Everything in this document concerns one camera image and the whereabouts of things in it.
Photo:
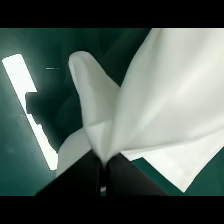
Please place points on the white shirt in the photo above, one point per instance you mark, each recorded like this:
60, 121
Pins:
166, 100

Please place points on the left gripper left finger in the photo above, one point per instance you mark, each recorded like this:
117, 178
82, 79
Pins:
80, 178

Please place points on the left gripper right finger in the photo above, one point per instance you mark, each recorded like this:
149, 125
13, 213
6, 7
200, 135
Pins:
133, 180

